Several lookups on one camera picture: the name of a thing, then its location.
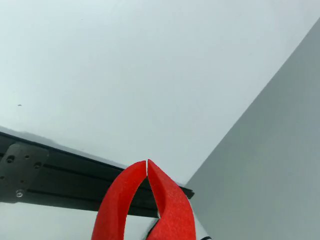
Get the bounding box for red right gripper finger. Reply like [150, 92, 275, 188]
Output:
[147, 159, 196, 240]

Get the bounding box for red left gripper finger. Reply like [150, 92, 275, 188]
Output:
[91, 160, 148, 240]

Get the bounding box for black aluminium rail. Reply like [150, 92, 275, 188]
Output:
[0, 131, 195, 218]

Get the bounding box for black metal bracket plate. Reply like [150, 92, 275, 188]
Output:
[0, 143, 50, 204]

